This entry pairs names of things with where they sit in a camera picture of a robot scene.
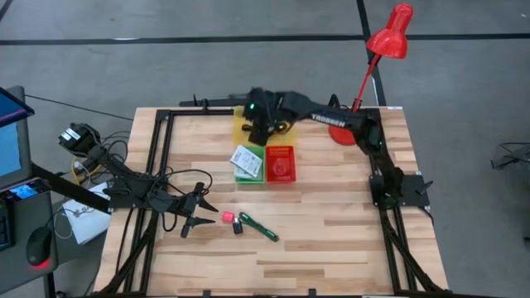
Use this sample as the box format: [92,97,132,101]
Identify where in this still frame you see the black diagonal beam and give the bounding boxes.
[31,163,113,214]

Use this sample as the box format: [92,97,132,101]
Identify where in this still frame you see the red desk lamp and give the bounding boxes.
[328,2,414,147]

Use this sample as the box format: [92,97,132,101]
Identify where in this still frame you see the smartphone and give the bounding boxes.
[7,181,42,204]

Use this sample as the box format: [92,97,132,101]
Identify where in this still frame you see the yellow translucent plastic bin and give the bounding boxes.
[233,105,298,147]

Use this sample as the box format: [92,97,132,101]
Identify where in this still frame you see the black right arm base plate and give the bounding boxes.
[369,173,434,208]

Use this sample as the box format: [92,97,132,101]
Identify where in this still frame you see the grey desk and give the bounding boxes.
[0,177,59,296]

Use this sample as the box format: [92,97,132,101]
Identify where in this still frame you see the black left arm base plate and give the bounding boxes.
[108,177,166,210]

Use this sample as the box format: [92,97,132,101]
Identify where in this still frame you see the black computer mouse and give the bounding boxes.
[25,226,54,268]

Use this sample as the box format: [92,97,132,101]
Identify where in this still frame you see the white paper sheet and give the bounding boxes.
[61,181,112,245]

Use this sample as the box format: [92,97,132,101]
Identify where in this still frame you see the white box with cable picture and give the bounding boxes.
[229,144,264,179]

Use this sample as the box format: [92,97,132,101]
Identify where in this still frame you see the green plastic basket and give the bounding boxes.
[234,144,267,185]

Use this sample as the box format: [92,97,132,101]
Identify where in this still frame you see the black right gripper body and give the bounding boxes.
[246,87,291,125]

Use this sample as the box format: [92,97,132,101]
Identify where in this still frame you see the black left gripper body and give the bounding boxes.
[167,193,199,219]

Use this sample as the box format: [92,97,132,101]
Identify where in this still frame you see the computer monitor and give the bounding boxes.
[0,85,35,190]

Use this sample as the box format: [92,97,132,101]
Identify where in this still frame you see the dark keyboard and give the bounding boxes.
[0,198,12,252]

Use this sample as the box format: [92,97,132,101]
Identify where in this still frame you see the red plastic basket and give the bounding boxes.
[265,145,297,184]

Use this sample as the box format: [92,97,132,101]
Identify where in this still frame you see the black power strip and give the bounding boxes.
[178,97,249,108]

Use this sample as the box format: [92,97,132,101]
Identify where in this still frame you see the black floor stand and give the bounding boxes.
[490,142,530,171]

